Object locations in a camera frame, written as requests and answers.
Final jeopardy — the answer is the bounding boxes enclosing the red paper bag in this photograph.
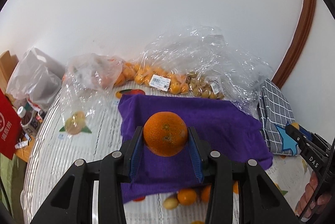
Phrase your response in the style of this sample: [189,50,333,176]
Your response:
[0,92,22,160]

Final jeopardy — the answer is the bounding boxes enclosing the brown wooden door frame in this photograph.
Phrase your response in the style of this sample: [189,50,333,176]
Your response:
[272,0,317,89]

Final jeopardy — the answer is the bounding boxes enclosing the right hand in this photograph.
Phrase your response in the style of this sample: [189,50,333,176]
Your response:
[295,170,332,217]

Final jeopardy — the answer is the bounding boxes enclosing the grey checked bag blue star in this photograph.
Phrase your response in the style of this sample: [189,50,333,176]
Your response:
[258,79,300,156]

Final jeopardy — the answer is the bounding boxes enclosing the translucent bag with fruit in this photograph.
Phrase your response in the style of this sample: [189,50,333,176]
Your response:
[62,53,123,91]

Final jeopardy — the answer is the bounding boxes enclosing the yellow-green round fruit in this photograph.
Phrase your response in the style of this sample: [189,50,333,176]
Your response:
[291,122,300,129]

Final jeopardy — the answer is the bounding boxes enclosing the small yellow-green fruit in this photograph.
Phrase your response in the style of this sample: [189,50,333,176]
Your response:
[162,195,179,210]

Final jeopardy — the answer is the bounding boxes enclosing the clear bag of longans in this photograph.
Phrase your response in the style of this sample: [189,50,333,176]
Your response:
[186,72,225,100]

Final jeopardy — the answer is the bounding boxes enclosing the purple towel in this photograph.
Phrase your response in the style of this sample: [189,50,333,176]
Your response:
[118,94,273,203]

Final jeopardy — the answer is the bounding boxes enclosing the clear plastic bag of oranges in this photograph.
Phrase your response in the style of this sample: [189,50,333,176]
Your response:
[123,26,273,114]

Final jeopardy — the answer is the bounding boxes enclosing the medicine bottle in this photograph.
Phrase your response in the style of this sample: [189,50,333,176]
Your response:
[17,106,36,136]

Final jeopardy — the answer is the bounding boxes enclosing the cardboard box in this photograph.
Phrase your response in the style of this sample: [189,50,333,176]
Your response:
[0,51,18,91]

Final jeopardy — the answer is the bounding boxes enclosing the white plastic bag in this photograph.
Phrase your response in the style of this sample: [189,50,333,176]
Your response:
[6,47,65,111]

